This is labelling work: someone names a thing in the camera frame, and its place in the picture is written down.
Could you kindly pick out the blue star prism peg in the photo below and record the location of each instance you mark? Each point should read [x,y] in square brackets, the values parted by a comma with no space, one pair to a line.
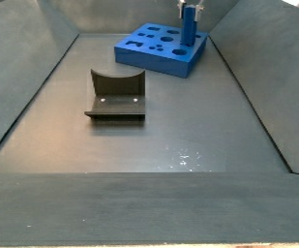
[189,26]

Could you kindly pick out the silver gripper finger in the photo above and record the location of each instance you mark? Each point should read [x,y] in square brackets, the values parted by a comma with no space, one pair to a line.
[182,4]
[199,9]

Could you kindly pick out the blue shape sorting board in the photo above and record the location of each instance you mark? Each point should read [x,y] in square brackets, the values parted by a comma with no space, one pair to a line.
[154,48]

